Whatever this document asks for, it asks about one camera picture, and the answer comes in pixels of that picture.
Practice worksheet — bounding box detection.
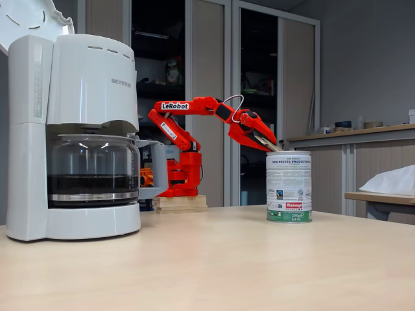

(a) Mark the white red servo cable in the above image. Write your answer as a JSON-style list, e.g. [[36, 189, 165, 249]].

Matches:
[[223, 94, 244, 124]]

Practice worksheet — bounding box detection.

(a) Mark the glass carafe with grey handle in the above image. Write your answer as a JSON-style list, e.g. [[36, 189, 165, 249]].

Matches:
[[47, 133, 169, 208]]

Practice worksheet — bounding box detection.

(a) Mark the white plastic bag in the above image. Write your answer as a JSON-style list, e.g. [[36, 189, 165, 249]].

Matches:
[[359, 164, 415, 196]]

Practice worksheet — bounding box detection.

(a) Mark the white and green coffee tin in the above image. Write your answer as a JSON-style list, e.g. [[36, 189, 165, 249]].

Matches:
[[265, 150, 313, 224]]

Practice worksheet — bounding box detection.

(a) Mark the grey cabinet with beige doors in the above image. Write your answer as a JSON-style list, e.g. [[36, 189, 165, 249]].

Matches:
[[231, 0, 322, 208], [77, 0, 233, 208]]

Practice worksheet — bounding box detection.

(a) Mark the wooden side table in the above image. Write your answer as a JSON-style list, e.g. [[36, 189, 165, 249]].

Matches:
[[344, 190, 415, 224]]

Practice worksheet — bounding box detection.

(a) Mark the low grey cabinet wooden top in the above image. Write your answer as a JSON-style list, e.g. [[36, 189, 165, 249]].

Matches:
[[287, 123, 415, 224]]

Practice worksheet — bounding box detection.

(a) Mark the blue wooden-handled scoop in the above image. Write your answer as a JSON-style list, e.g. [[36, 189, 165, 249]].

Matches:
[[254, 134, 285, 152]]

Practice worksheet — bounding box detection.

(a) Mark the white drip coffee maker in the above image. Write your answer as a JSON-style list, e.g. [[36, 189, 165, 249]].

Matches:
[[0, 0, 143, 242]]

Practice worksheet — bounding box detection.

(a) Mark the wooden robot base block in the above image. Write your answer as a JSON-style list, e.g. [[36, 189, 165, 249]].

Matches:
[[152, 194, 208, 214]]

